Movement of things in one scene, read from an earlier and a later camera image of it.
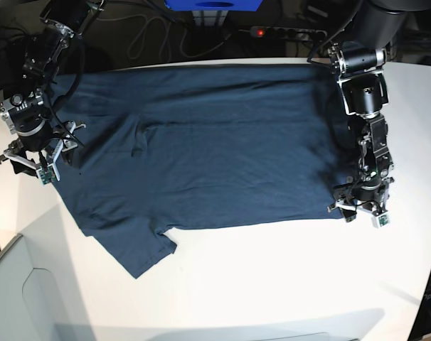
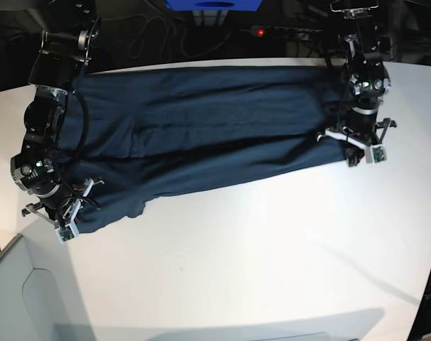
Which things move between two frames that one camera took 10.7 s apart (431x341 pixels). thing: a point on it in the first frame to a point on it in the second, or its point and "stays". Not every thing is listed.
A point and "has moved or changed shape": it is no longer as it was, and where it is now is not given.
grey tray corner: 34,290 stays
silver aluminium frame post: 209,18 stays
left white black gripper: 43,143 to 62,205
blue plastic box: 213,5 stays
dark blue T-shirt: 182,148 has moved or changed shape
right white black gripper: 370,195 to 362,128
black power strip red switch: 283,32 stays
